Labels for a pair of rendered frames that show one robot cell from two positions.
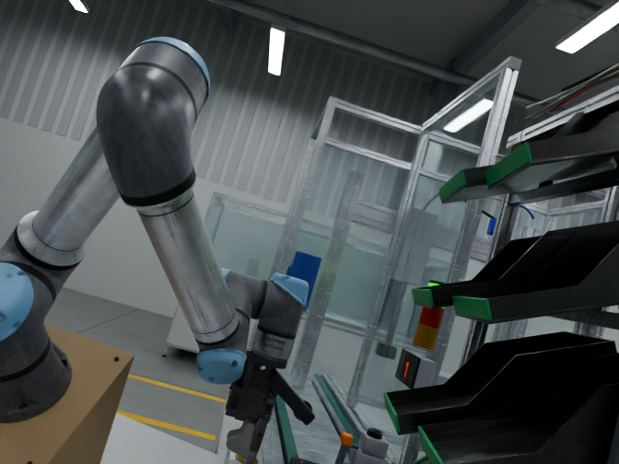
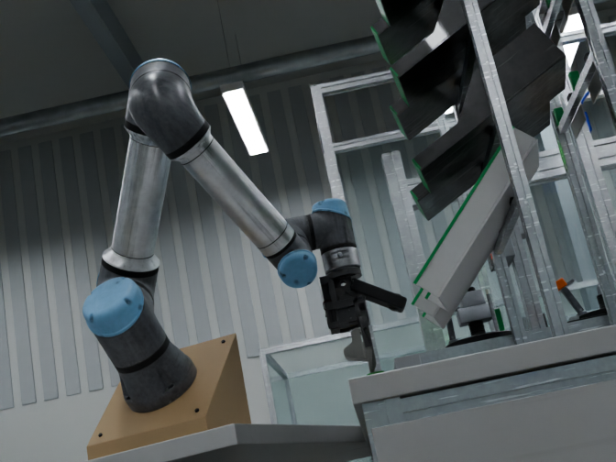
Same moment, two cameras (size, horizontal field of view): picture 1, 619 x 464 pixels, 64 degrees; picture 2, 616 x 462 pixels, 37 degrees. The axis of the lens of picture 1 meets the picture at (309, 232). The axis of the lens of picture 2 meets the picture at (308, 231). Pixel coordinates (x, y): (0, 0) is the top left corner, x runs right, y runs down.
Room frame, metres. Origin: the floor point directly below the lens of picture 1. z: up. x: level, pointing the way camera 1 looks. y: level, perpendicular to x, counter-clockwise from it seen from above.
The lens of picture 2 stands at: (-0.89, -0.17, 0.71)
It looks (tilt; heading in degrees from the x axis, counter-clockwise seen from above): 17 degrees up; 7
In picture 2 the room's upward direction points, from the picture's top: 11 degrees counter-clockwise
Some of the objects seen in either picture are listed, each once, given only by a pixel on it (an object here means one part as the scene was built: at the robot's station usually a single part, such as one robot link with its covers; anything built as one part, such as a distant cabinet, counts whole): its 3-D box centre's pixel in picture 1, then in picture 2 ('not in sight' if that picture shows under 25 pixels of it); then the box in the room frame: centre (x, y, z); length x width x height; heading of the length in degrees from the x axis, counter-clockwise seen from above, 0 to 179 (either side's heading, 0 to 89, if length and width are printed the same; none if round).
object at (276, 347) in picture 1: (273, 345); (341, 263); (0.95, 0.01, 1.20); 0.08 x 0.08 x 0.05
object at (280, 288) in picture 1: (282, 304); (332, 227); (0.95, 0.01, 1.28); 0.09 x 0.08 x 0.11; 103
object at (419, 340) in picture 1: (426, 337); not in sight; (1.16, -0.33, 1.29); 0.05 x 0.05 x 0.05
